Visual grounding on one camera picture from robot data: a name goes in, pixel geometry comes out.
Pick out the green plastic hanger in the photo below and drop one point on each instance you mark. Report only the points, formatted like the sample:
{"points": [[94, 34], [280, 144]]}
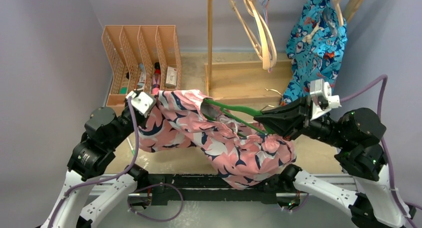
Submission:
{"points": [[226, 109]]}

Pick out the orange plastic file organizer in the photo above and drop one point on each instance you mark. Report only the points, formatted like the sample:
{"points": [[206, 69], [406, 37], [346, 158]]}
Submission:
{"points": [[127, 46]]}

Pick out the white tube in organizer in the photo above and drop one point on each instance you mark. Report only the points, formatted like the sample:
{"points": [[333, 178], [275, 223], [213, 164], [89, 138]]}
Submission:
{"points": [[142, 78]]}

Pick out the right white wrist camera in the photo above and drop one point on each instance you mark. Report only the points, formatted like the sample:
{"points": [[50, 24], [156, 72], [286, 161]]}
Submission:
{"points": [[321, 98]]}

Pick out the small white box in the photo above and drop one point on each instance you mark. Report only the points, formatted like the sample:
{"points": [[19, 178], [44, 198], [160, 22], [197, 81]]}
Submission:
{"points": [[171, 77]]}

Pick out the wooden hanger holding blue shorts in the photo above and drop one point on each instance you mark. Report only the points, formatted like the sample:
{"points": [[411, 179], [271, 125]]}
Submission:
{"points": [[336, 5]]}

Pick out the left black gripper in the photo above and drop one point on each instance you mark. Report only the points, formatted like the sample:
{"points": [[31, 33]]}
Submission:
{"points": [[144, 120]]}

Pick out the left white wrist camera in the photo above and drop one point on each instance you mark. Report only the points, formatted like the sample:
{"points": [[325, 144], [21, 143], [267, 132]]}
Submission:
{"points": [[140, 100]]}

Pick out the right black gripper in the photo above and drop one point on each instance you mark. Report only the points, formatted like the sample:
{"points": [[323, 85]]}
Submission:
{"points": [[289, 119]]}

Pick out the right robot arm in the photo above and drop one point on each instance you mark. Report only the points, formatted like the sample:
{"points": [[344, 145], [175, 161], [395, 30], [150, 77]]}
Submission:
{"points": [[357, 135]]}

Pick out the pink bottle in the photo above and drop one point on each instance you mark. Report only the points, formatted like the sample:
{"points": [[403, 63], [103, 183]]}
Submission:
{"points": [[156, 79]]}

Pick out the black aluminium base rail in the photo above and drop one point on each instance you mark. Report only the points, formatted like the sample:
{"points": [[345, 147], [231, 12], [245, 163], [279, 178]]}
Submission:
{"points": [[211, 188]]}

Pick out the pink shark print shorts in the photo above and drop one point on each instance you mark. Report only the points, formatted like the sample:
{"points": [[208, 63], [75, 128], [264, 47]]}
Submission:
{"points": [[243, 155]]}

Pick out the green white marker pen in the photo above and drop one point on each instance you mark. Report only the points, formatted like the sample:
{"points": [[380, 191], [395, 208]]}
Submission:
{"points": [[130, 146]]}

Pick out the blue shark print shorts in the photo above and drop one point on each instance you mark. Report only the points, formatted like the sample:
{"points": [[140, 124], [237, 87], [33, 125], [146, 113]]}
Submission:
{"points": [[316, 48]]}

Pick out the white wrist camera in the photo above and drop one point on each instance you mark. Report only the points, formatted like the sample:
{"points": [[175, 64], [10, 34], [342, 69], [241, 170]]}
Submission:
{"points": [[140, 100], [321, 98]]}

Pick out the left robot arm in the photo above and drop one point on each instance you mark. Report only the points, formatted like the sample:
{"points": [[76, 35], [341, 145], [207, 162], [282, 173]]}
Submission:
{"points": [[86, 198]]}

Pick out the wooden clothes rack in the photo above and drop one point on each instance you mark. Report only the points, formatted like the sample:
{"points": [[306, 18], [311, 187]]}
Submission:
{"points": [[247, 82]]}

